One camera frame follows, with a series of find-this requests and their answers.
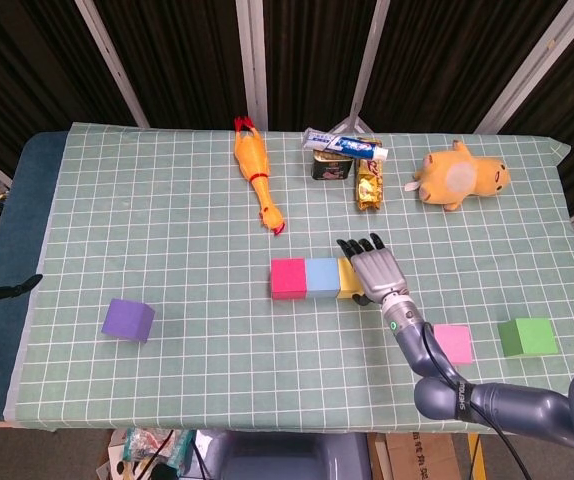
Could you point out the red foam cube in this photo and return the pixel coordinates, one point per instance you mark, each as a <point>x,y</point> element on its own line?
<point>289,277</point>

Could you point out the light blue foam cube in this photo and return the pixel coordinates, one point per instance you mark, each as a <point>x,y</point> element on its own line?
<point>322,277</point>

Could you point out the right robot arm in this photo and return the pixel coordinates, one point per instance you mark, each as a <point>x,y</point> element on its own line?
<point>517,400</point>

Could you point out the white blue toothpaste tube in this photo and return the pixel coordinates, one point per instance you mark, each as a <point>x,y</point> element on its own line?
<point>342,144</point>

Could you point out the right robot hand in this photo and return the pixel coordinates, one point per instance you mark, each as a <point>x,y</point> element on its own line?
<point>379,272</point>

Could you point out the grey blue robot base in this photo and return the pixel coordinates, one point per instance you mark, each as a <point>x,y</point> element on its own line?
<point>287,460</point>

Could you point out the yellow foam cube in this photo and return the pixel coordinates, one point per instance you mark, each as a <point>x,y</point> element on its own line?
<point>347,280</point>

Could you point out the brown cardboard box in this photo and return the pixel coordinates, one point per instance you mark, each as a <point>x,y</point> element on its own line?
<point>417,457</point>

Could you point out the purple foam cube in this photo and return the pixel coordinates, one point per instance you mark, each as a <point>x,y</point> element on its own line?
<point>127,320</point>

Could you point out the dark luncheon meat tin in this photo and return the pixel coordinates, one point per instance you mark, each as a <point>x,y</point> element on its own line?
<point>329,167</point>

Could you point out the green foam cube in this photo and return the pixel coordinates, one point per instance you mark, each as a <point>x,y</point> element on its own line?
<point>529,337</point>

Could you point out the blue table padding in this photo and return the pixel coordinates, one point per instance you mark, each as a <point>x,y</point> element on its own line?
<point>12,240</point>

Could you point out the gold snack package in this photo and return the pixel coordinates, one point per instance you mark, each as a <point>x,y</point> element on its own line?
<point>369,190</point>

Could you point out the yellow plush animal toy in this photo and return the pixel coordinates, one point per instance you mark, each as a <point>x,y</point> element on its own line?
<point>452,175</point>

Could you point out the pink foam cube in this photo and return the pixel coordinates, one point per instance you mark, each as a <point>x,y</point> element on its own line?
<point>454,345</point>

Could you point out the dark brown curtain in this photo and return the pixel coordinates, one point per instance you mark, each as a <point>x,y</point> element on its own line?
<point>192,60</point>

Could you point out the yellow rubber chicken toy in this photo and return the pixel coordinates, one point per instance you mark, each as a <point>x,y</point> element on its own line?
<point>252,155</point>

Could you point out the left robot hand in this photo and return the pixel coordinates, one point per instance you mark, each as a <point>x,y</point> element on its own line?
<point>12,287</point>

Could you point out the green checked tablecloth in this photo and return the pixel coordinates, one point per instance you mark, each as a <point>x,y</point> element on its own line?
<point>167,250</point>

